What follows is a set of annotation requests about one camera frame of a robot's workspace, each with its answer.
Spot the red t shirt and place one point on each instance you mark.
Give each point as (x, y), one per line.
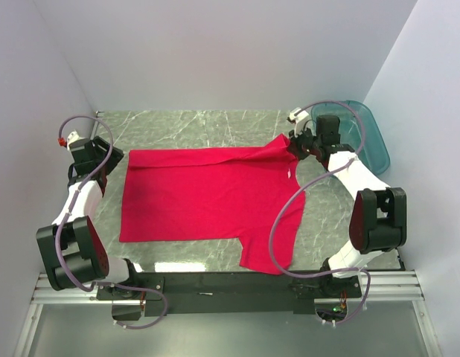
(247, 193)

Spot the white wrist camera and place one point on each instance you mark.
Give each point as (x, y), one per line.
(71, 138)
(299, 119)

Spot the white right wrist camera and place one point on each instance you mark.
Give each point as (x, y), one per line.
(299, 119)

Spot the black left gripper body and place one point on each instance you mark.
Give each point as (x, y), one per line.
(101, 153)

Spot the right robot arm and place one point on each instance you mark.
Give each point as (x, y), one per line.
(379, 218)

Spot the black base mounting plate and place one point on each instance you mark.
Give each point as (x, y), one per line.
(221, 292)

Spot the aluminium frame rail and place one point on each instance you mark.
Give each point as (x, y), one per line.
(386, 286)

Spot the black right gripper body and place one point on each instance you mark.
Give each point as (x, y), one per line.
(305, 143)

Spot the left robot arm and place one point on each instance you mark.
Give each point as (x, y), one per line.
(73, 232)

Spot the teal plastic bin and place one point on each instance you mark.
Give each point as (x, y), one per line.
(374, 154)

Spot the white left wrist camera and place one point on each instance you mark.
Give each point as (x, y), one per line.
(71, 138)

